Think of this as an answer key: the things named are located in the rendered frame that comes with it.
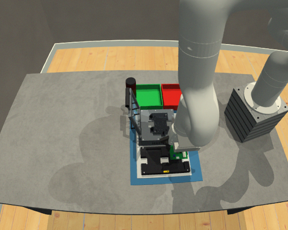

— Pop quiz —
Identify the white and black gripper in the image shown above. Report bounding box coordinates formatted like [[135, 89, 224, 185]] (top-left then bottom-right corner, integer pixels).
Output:
[[160, 123, 178, 151]]

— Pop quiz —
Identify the green open bin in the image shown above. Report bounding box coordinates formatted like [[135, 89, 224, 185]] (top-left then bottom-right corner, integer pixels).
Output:
[[136, 84, 163, 110]]

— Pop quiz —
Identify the green circuit board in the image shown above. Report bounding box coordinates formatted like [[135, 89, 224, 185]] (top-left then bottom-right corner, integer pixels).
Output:
[[170, 145, 188, 160]]

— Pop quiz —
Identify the red bin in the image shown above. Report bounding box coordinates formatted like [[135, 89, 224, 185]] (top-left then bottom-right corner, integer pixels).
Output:
[[161, 84, 182, 110]]

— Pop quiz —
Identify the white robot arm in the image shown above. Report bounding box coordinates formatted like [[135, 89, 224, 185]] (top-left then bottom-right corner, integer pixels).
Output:
[[173, 0, 288, 152]]

